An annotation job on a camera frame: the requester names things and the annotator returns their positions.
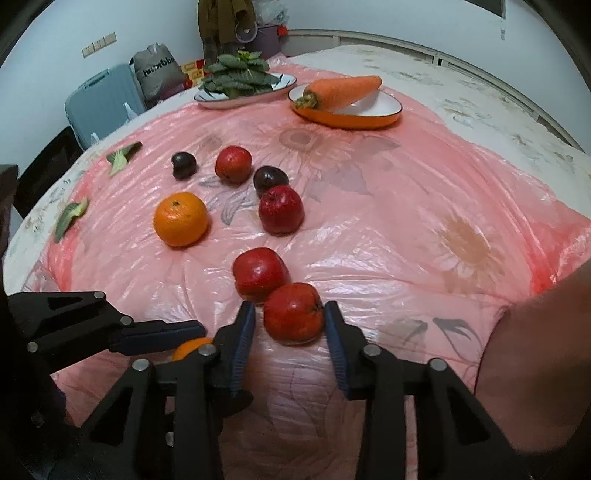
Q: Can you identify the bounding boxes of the green leaf piece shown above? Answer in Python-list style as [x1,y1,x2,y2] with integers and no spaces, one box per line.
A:
[106,141,143,176]
[54,198,90,244]

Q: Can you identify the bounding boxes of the red boxes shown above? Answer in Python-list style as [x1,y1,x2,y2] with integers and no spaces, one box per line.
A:
[180,59,206,89]

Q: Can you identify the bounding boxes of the clear plastic bag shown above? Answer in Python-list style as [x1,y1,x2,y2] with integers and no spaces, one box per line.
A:
[254,0,293,28]

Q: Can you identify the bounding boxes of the carrot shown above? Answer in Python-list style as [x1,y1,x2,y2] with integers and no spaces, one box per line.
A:
[294,75,383,112]

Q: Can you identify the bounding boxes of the orange and white bowl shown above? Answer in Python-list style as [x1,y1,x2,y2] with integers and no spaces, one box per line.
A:
[287,83,403,129]

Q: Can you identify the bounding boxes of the purple bin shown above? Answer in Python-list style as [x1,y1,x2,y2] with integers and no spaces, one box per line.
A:
[252,25,287,61]

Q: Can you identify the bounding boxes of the olive coat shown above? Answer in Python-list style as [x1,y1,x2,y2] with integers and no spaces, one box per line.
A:
[198,0,256,45]

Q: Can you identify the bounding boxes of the floral quilt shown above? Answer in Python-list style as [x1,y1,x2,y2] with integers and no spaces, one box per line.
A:
[2,44,591,480]

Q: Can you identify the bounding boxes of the orange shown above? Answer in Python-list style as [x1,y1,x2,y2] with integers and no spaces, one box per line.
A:
[171,337,214,362]
[154,192,210,247]

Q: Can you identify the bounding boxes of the grey bag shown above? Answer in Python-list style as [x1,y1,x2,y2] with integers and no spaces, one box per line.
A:
[129,42,186,110]

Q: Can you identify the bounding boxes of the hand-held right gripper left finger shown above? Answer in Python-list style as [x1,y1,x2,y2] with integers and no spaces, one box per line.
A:
[81,302,256,480]

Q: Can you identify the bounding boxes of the red apple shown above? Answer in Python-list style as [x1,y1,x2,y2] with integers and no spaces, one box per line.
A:
[232,247,291,304]
[215,146,253,184]
[258,185,305,234]
[263,283,324,346]

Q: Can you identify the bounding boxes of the white plate with dark rim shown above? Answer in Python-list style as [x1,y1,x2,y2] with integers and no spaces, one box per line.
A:
[194,72,299,110]

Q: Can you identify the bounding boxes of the beige wall sockets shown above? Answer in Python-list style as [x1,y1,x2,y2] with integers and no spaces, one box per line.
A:
[82,32,116,59]

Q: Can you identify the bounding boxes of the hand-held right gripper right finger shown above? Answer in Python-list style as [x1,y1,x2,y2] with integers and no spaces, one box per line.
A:
[323,301,532,480]

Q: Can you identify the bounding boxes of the dark plum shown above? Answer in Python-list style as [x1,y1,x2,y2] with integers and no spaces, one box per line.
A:
[253,166,289,196]
[171,152,197,180]

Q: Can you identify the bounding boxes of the black chair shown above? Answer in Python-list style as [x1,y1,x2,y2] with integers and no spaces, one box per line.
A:
[16,126,84,220]

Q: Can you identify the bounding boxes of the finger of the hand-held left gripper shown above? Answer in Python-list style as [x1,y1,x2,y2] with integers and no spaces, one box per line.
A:
[7,291,208,371]
[221,391,254,418]

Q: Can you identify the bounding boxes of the small white fan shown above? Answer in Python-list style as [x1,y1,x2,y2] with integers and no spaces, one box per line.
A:
[235,22,260,45]

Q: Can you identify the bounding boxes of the grey-blue suitcase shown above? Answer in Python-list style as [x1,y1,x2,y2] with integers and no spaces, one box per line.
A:
[65,64,147,151]

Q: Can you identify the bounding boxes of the green leafy vegetables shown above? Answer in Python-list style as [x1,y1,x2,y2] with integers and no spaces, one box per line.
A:
[202,52,281,99]

